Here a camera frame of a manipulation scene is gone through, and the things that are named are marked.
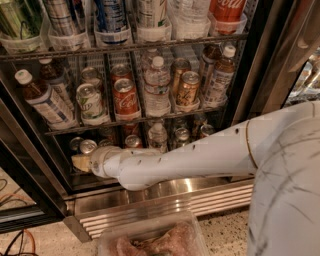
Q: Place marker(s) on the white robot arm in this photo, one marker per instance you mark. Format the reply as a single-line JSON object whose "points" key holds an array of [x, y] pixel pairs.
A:
{"points": [[280, 149]]}

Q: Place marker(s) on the tea bottle left rear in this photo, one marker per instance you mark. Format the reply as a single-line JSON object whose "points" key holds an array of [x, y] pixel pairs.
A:
{"points": [[55, 75]]}

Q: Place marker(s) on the clear plastic food container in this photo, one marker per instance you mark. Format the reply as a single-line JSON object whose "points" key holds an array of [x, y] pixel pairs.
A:
{"points": [[177, 234]]}

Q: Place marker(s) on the red can bottom shelf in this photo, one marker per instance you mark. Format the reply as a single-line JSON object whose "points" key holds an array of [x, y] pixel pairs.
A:
{"points": [[133, 141]]}

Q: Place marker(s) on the water bottle middle shelf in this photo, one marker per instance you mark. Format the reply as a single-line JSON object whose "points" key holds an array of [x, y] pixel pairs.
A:
{"points": [[156, 88]]}

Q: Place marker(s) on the water bottle bottom shelf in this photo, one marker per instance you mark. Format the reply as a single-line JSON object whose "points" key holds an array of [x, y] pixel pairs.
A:
{"points": [[157, 137]]}

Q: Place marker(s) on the green 7up can front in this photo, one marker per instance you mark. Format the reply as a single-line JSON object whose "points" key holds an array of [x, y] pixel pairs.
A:
{"points": [[92, 105]]}

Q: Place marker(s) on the green-silver can bottom shelf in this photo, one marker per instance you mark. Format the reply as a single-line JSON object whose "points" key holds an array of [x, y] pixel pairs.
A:
{"points": [[181, 137]]}

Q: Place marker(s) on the right fridge glass door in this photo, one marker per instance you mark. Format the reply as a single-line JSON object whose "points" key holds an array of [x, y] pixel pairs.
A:
{"points": [[282, 34]]}

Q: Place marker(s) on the open fridge glass door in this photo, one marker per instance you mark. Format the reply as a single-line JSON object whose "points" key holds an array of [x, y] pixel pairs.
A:
{"points": [[17, 161]]}

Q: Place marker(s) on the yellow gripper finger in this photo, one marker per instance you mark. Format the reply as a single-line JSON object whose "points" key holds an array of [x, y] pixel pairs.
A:
{"points": [[81, 162]]}

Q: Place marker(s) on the green can top left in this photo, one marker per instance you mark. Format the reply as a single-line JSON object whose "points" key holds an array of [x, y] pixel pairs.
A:
{"points": [[20, 19]]}

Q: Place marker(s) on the blue pepsi can front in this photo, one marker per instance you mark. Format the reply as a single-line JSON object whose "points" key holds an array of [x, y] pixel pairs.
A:
{"points": [[87, 146]]}

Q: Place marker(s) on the orange-gold can bottom shelf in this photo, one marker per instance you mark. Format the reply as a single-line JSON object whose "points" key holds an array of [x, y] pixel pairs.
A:
{"points": [[206, 130]]}

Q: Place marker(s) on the red coca-cola can front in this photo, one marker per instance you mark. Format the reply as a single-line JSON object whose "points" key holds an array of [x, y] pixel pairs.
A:
{"points": [[126, 100]]}

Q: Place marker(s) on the gold can bottom shelf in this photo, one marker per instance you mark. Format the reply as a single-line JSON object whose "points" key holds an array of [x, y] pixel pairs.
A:
{"points": [[105, 142]]}

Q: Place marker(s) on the tea bottle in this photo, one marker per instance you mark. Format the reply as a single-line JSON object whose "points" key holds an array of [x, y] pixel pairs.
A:
{"points": [[221, 77], [46, 101], [55, 75]]}

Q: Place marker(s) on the steel fridge ventilation grille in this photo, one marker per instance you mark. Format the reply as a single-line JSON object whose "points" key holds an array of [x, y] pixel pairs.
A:
{"points": [[91, 212]]}

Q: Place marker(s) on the tea bottle left front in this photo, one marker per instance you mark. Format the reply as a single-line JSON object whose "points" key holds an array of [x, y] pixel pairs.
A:
{"points": [[46, 101]]}

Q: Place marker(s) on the red coca-cola can top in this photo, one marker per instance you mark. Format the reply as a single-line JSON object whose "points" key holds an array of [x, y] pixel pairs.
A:
{"points": [[227, 16]]}

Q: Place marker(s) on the water bottle shelf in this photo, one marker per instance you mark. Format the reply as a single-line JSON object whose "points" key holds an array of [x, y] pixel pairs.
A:
{"points": [[156, 88], [157, 137]]}

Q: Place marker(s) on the red coca-cola can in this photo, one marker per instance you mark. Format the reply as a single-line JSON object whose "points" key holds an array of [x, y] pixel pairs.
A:
{"points": [[227, 16], [126, 100]]}

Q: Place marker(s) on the tea bottle right front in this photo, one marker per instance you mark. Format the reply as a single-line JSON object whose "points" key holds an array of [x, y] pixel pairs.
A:
{"points": [[221, 77]]}

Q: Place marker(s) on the gold can middle front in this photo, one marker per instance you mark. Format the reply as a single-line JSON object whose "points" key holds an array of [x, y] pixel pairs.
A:
{"points": [[187, 95]]}

